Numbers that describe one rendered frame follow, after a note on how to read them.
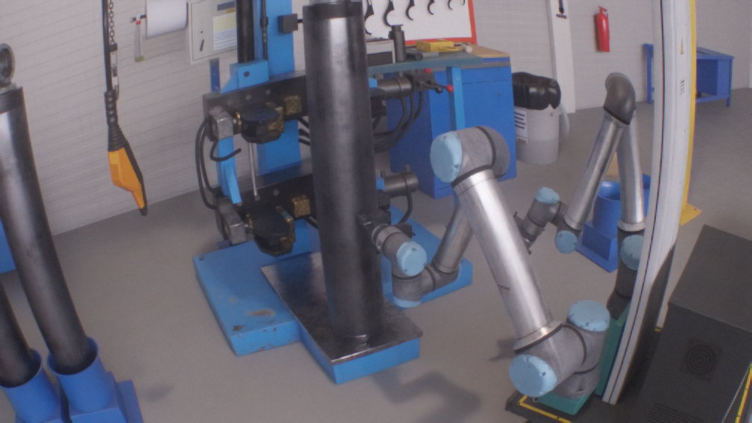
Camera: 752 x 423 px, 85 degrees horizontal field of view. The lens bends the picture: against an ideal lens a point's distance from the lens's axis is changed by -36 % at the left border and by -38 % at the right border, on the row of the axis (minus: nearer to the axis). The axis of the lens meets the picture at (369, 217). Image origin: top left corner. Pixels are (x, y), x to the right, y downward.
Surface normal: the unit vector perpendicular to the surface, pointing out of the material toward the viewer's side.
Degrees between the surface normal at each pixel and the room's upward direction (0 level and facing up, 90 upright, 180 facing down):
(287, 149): 90
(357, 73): 90
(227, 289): 0
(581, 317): 5
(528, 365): 94
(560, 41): 90
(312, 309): 0
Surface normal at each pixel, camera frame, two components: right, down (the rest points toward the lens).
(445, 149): -0.89, 0.18
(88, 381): 0.71, 0.26
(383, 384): -0.07, -0.90
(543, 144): 0.03, 0.47
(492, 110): 0.45, 0.36
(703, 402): -0.70, 0.34
